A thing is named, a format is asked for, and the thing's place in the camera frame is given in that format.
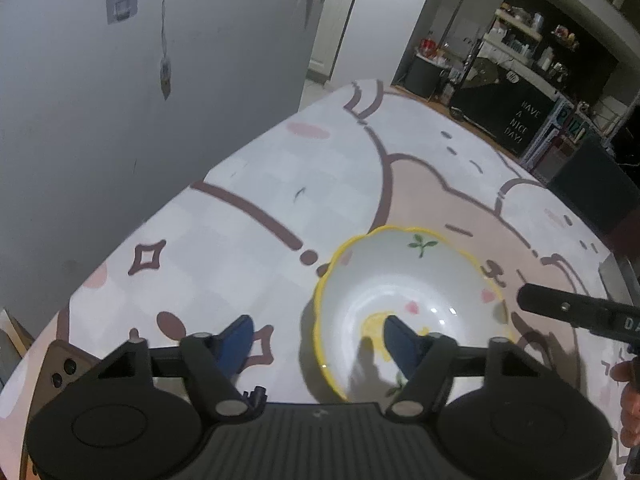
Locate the small floral yellow-rimmed bowl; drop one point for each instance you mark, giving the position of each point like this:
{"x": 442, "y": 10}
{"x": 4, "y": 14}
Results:
{"x": 400, "y": 280}

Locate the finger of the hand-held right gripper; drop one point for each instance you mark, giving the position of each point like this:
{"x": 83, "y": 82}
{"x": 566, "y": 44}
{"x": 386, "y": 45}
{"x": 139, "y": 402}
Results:
{"x": 555, "y": 302}

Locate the black storage shelf rack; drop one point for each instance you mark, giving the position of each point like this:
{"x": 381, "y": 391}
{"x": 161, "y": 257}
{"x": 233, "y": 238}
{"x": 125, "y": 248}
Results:
{"x": 560, "y": 60}

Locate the white wall socket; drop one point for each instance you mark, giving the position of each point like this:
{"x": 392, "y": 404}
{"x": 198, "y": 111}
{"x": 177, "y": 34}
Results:
{"x": 121, "y": 4}

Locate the hanging wall ornament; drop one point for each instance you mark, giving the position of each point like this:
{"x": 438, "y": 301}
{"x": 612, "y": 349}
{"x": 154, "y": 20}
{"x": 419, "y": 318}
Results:
{"x": 165, "y": 72}

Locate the bear-print tablecloth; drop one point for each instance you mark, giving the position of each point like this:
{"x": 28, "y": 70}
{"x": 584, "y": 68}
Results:
{"x": 425, "y": 185}

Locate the brown rectangular device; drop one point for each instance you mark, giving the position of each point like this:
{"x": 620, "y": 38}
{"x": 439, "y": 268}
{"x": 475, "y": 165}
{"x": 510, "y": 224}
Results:
{"x": 65, "y": 360}

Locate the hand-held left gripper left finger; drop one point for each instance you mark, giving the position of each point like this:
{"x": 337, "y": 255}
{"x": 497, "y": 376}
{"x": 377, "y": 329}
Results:
{"x": 235, "y": 342}

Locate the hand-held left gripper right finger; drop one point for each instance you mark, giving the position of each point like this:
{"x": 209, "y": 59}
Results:
{"x": 400, "y": 342}

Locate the grey trash bin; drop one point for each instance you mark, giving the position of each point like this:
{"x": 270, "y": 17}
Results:
{"x": 422, "y": 77}

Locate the black lettered cabinet cloth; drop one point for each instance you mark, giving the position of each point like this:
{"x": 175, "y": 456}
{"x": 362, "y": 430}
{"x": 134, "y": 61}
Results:
{"x": 505, "y": 110}

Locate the white kitchen base cabinet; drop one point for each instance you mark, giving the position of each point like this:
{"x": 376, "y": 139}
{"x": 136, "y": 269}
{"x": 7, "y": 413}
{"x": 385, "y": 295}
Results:
{"x": 332, "y": 25}

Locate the person's right hand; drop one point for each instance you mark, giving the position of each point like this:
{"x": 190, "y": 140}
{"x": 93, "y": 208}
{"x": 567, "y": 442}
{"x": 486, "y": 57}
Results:
{"x": 629, "y": 400}

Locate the dark blue chair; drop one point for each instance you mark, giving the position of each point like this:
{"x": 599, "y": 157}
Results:
{"x": 600, "y": 180}

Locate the white storage shelf rack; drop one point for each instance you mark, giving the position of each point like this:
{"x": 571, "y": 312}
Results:
{"x": 515, "y": 30}

